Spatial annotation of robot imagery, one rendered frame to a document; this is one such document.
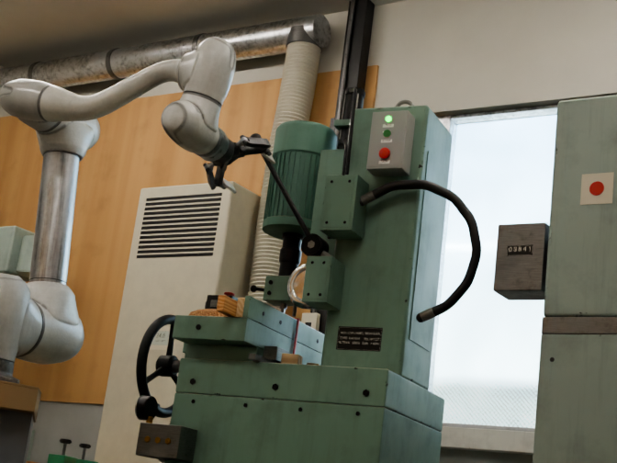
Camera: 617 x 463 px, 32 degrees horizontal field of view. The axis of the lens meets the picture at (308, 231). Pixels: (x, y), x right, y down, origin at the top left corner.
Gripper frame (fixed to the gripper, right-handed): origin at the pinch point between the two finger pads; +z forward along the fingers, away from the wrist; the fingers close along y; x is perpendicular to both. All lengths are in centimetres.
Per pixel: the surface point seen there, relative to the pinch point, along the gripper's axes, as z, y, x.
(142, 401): -15, -50, -45
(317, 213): 7.1, 8.7, -18.4
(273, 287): 10.5, -12.9, -26.9
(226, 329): -13.4, -22.1, -41.2
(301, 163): 6.5, 12.2, -3.0
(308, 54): 146, 14, 126
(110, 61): 158, -71, 205
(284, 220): 5.3, 0.1, -15.2
